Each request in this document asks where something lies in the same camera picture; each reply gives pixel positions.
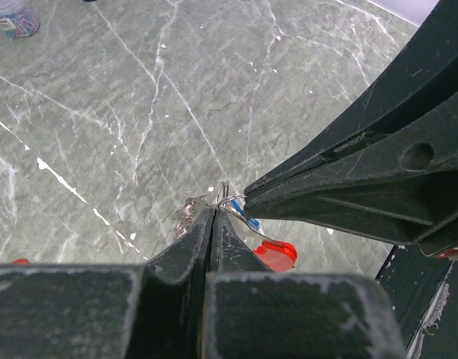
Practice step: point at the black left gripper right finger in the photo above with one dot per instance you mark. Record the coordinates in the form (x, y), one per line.
(252, 312)

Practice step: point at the clear jar of paperclips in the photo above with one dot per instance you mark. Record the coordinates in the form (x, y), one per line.
(17, 19)

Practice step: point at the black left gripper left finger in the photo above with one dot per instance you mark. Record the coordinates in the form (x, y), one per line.
(148, 310)

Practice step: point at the red tagged key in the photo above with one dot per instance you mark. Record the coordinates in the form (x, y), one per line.
(21, 261)

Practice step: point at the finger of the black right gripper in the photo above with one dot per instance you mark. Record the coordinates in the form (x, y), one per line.
(394, 182)
(423, 75)

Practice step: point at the blue tagged key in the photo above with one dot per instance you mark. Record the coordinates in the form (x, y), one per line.
(230, 204)

